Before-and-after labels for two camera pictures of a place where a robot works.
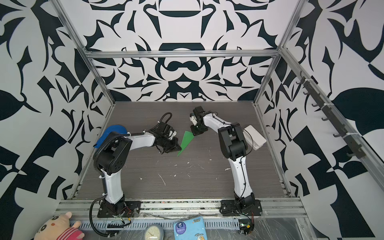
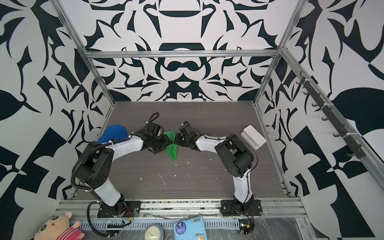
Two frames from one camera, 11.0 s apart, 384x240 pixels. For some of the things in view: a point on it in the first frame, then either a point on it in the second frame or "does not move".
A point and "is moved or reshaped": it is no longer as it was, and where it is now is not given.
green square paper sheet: x=188 y=136 is moved or reshaped
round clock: x=154 y=232 does not move
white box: x=254 y=138 does not move
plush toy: x=59 y=227 does not move
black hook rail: x=357 y=150 does not move
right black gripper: x=196 y=132 to x=178 y=140
